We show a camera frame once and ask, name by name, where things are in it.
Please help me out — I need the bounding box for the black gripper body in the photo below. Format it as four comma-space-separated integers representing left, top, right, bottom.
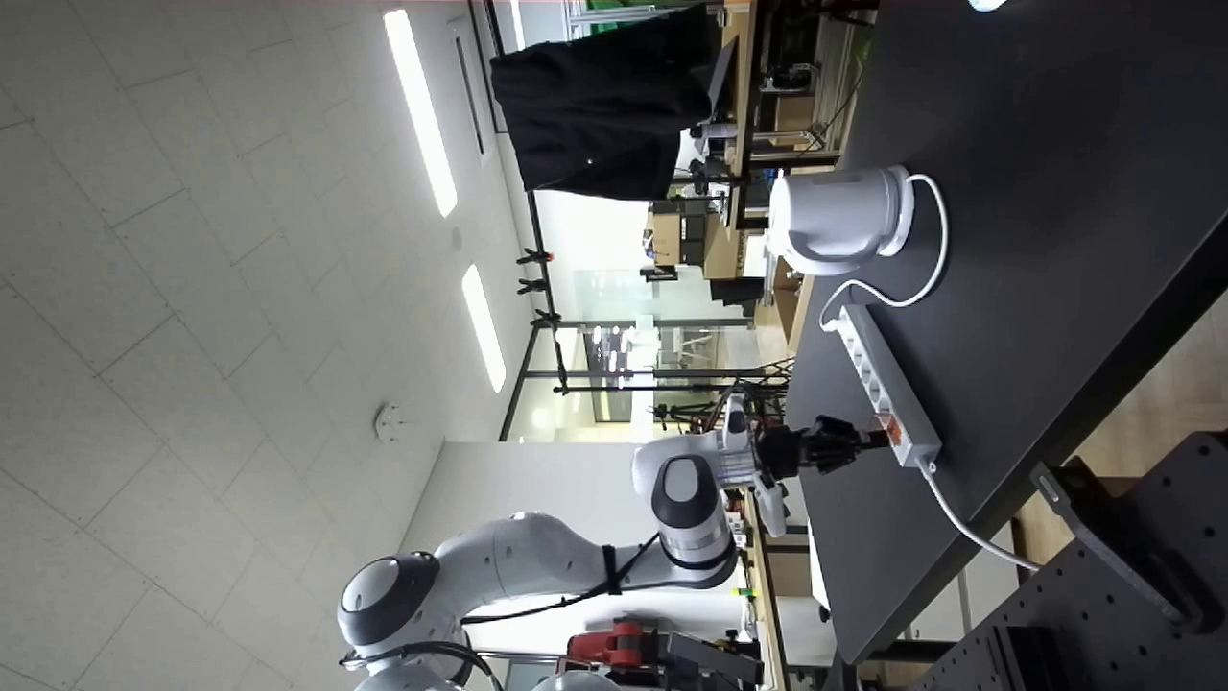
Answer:
754, 414, 856, 475

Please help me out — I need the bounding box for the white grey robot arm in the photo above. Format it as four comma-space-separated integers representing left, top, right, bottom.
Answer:
332, 398, 887, 691

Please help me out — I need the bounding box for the white power strip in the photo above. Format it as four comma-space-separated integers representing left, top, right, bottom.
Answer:
822, 305, 942, 471

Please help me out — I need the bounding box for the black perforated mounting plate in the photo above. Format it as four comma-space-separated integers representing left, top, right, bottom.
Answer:
919, 430, 1228, 691

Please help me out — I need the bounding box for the wooden workbench in background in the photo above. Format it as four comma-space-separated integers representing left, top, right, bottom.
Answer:
644, 0, 887, 283

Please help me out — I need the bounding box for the ceiling light strip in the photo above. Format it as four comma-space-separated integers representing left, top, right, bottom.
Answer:
381, 7, 461, 218
461, 264, 507, 393

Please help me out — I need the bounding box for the black hanging cloth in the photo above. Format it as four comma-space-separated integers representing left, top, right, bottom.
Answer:
492, 3, 721, 200

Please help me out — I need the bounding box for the white power strip cable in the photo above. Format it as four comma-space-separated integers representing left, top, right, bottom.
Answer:
917, 456, 1048, 576

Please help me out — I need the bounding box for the white kettle cord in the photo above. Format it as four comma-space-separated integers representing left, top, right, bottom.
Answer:
818, 172, 954, 325

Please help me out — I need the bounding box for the black metal backdrop frame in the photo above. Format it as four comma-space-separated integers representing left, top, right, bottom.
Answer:
466, 0, 786, 444

